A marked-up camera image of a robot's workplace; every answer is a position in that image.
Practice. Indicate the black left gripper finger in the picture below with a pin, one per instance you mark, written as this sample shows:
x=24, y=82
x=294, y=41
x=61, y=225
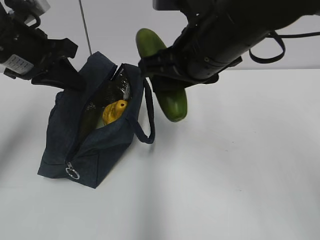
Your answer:
x=60, y=74

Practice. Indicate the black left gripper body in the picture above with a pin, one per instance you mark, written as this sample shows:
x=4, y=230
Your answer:
x=27, y=52

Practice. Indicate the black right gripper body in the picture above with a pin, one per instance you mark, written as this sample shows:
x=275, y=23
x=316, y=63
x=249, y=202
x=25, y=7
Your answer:
x=211, y=42

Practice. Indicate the green cucumber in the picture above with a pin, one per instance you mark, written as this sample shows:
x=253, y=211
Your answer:
x=173, y=103

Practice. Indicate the dark blue fabric lunch bag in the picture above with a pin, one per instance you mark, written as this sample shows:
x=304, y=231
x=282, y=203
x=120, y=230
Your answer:
x=74, y=148

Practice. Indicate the yellow toy squash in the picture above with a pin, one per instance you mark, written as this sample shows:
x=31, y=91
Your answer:
x=114, y=111

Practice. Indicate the green lidded glass lunch box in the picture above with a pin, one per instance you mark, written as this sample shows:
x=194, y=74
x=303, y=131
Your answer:
x=100, y=123

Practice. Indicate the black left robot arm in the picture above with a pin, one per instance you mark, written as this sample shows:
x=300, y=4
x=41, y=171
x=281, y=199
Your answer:
x=14, y=14

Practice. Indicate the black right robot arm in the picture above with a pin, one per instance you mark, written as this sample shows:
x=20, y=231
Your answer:
x=261, y=18

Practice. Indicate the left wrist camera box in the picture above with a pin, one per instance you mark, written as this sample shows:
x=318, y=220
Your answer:
x=39, y=7

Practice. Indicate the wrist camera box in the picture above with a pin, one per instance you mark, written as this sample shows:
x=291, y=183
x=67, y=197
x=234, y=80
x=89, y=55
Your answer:
x=165, y=5
x=39, y=7

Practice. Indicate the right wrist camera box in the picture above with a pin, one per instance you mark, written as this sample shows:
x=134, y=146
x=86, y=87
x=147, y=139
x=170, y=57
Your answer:
x=165, y=5

